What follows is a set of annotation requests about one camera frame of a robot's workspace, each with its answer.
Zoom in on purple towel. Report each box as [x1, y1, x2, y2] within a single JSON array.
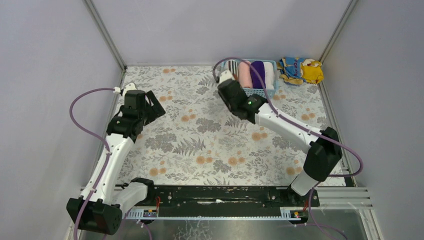
[[250, 60, 266, 89]]

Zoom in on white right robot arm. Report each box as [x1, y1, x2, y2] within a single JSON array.
[[217, 79, 343, 196]]

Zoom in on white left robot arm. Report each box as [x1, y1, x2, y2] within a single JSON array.
[[66, 87, 166, 240]]

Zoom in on light blue plastic basket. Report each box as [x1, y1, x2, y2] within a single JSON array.
[[220, 59, 280, 98]]

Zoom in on pink rolled towel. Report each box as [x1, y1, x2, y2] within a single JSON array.
[[238, 60, 253, 89]]

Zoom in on striped rolled towel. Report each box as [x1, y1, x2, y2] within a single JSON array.
[[223, 59, 239, 82]]

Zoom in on white rolled towel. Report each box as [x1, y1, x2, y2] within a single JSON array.
[[263, 61, 275, 90]]

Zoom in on floral patterned table mat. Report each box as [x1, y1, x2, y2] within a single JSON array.
[[93, 65, 347, 187]]

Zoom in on blue yellow cartoon towel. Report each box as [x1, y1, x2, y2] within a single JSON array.
[[277, 57, 324, 86]]

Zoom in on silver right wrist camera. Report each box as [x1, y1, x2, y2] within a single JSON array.
[[218, 70, 235, 85]]

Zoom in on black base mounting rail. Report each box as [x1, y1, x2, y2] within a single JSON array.
[[136, 185, 320, 217]]

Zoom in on slotted cable duct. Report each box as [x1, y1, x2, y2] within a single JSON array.
[[126, 208, 307, 222]]

